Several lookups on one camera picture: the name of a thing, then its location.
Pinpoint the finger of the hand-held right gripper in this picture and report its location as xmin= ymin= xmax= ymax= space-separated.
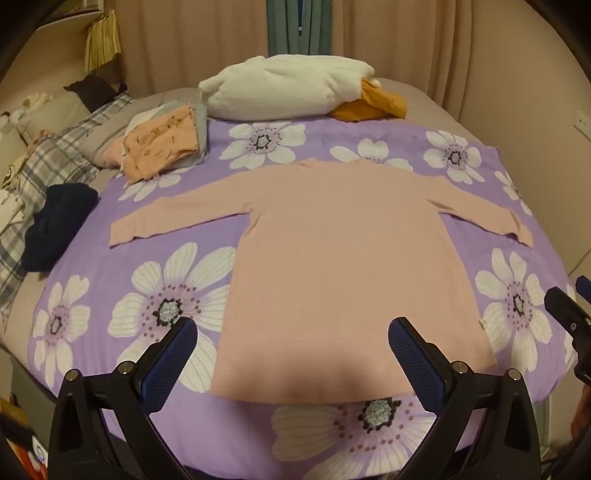
xmin=544 ymin=286 xmax=591 ymax=342

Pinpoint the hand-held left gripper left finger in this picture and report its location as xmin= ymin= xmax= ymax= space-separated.
xmin=47 ymin=316 xmax=199 ymax=480

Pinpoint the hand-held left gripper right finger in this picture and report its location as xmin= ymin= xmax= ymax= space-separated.
xmin=388 ymin=316 xmax=542 ymax=480

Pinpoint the pink knit sweater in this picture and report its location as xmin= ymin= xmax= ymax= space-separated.
xmin=108 ymin=157 xmax=534 ymax=406

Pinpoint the navy blue cloth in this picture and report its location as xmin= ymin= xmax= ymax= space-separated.
xmin=23 ymin=183 xmax=100 ymax=273

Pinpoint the orange printed folded garment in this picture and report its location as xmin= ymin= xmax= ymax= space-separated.
xmin=122 ymin=105 xmax=199 ymax=182

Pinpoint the grey plaid blanket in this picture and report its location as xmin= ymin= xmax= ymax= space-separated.
xmin=0 ymin=90 xmax=132 ymax=319

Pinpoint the cartoon printed pillow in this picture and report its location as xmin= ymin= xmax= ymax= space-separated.
xmin=0 ymin=111 xmax=29 ymax=227

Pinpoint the purple floral blanket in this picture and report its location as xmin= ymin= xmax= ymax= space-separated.
xmin=32 ymin=117 xmax=578 ymax=474

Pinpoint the mustard yellow cloth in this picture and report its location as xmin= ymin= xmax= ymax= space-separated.
xmin=330 ymin=78 xmax=409 ymax=123

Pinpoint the beige pillow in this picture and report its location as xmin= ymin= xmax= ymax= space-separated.
xmin=16 ymin=90 xmax=93 ymax=136

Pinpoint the black cloth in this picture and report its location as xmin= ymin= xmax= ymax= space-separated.
xmin=64 ymin=74 xmax=127 ymax=114

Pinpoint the white plush blanket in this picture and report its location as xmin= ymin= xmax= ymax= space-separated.
xmin=198 ymin=54 xmax=382 ymax=121

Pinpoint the beige curtain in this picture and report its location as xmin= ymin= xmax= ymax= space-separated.
xmin=113 ymin=0 xmax=274 ymax=99
xmin=330 ymin=0 xmax=583 ymax=121

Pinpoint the yellow striped cloth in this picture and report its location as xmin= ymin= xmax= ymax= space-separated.
xmin=85 ymin=10 xmax=122 ymax=72

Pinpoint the teal curtain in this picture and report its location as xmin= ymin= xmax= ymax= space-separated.
xmin=267 ymin=0 xmax=333 ymax=58

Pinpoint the white shelf unit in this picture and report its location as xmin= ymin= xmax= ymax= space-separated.
xmin=34 ymin=0 xmax=116 ymax=35

